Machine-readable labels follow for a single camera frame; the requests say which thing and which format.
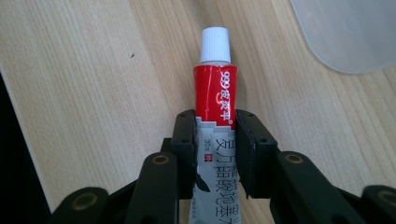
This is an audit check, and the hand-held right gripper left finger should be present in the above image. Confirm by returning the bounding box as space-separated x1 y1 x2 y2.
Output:
169 108 198 201

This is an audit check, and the translucent white plastic lid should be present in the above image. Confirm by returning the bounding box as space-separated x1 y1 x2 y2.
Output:
289 0 396 76

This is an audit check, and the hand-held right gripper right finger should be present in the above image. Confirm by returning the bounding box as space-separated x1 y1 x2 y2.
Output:
234 108 279 200

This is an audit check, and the red and white ointment tube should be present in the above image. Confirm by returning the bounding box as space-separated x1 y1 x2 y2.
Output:
188 26 243 224

